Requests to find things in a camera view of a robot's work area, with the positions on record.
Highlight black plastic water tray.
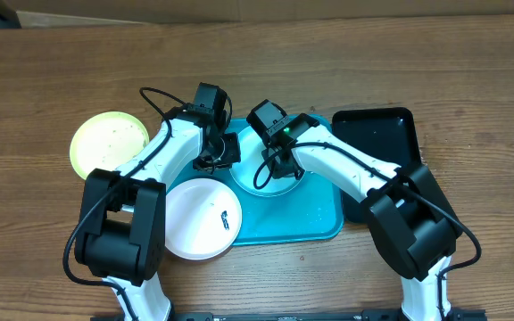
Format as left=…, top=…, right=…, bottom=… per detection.
left=330, top=106, right=432, bottom=224

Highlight cardboard box wall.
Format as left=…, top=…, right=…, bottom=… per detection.
left=7, top=0, right=514, bottom=23

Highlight pink plate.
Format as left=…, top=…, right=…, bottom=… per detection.
left=165, top=178, right=243, bottom=260

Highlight light blue plate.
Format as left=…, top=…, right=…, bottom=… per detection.
left=230, top=127, right=300, bottom=197

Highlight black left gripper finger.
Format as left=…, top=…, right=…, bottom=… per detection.
left=223, top=132, right=241, bottom=161
left=211, top=159, right=240, bottom=169

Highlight yellow plate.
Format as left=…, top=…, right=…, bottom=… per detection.
left=70, top=111, right=150, bottom=180

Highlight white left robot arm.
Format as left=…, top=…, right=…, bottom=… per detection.
left=62, top=103, right=239, bottom=320

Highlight teal plastic tray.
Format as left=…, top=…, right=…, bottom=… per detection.
left=165, top=113, right=344, bottom=247

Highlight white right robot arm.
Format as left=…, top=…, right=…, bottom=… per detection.
left=247, top=113, right=464, bottom=320

